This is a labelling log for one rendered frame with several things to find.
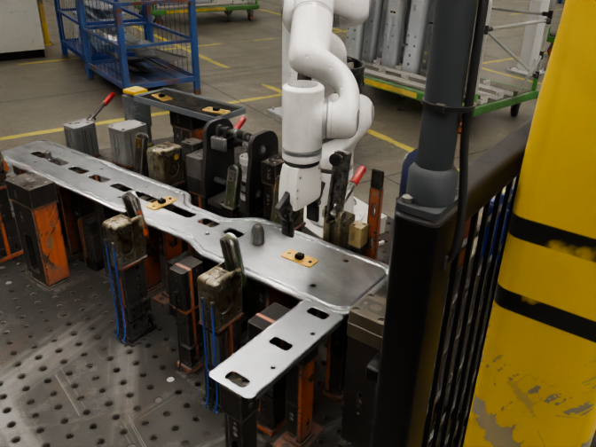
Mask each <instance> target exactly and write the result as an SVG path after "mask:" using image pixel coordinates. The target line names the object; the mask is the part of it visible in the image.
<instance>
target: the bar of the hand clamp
mask: <svg viewBox="0 0 596 447"><path fill-rule="evenodd" d="M351 154H352V153H349V152H346V151H342V150H337V151H334V153H333V154H331V155H330V157H329V162H330V164H331V165H333V167H332V174H331V181H330V187H329V194H328V201H327V207H326V214H325V219H326V220H330V219H332V218H333V217H332V216H331V215H330V211H331V210H333V207H334V204H336V205H337V209H336V216H335V223H336V224H338V215H339V213H340V212H341V211H342V210H343V209H344V203H345V197H346V191H347V184H348V178H349V167H350V161H351Z"/></svg>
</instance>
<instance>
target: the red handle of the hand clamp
mask: <svg viewBox="0 0 596 447"><path fill-rule="evenodd" d="M365 172H366V168H365V166H359V167H358V169H357V171H356V172H355V174H354V176H353V177H352V178H351V179H350V181H349V184H348V186H347V191H346V197H345V203H346V202H347V200H348V198H349V196H350V195H351V193H352V192H353V191H354V189H355V188H356V186H357V185H358V184H359V182H360V180H361V179H362V177H363V176H364V174H365ZM345 203H344V205H345ZM336 209H337V205H335V206H334V208H333V210H331V211H330V215H331V216H332V217H334V218H335V216H336Z"/></svg>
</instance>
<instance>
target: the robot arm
mask: <svg viewBox="0 0 596 447"><path fill-rule="evenodd" d="M371 10H372V0H283V1H282V5H281V18H282V20H283V23H284V25H285V27H286V29H287V31H288V32H289V33H290V34H291V36H290V44H289V53H288V59H289V64H290V66H291V68H292V69H293V70H294V71H295V72H297V73H299V74H301V75H306V76H308V77H311V81H308V80H297V81H291V82H287V83H285V84H284V85H283V86H282V158H283V160H284V164H283V165H282V169H281V173H280V179H279V190H278V204H277V206H276V207H275V210H276V212H277V214H278V216H279V218H280V219H282V234H284V235H286V236H288V237H290V238H293V237H294V221H293V219H294V215H295V213H296V211H297V210H299V209H301V208H304V207H306V206H307V219H309V220H310V222H311V223H312V224H314V225H316V226H317V227H320V228H323V229H324V217H322V210H323V207H324V206H326V205H327V201H328V194H329V187H330V181H331V174H332V167H333V165H331V164H330V162H329V157H330V155H331V154H333V153H334V151H337V150H342V151H346V152H349V153H352V154H351V161H350V167H349V178H348V184H349V181H350V179H351V178H352V177H353V155H354V150H355V147H356V145H357V142H358V141H359V140H360V139H361V138H362V136H363V135H364V134H365V133H366V132H367V130H368V129H370V127H371V125H372V123H373V118H374V106H373V103H372V101H371V100H370V99H369V98H368V97H367V96H365V95H361V94H359V88H358V86H357V81H356V79H355V77H354V75H353V74H352V73H351V71H350V70H349V68H348V67H347V52H346V48H345V45H344V43H343V41H342V40H341V39H340V37H338V36H337V35H336V34H334V33H332V28H333V27H355V26H358V25H361V24H362V23H364V22H365V21H366V20H367V19H368V17H369V15H370V14H371ZM335 92H337V93H335ZM324 138H332V139H333V140H331V141H329V142H326V143H324V144H322V142H323V139H324ZM348 184H347V186H348ZM289 203H290V204H291V206H293V207H289ZM288 209H290V210H291V213H290V215H288V214H287V213H286V212H287V210H288ZM343 210H345V211H347V212H350V213H352V214H355V215H356V219H355V221H356V220H358V221H360V222H361V221H362V220H363V218H364V210H363V209H362V208H361V207H360V206H359V205H357V201H356V198H353V192H352V193H351V195H350V196H349V198H348V200H347V202H346V203H345V205H344V209H343Z"/></svg>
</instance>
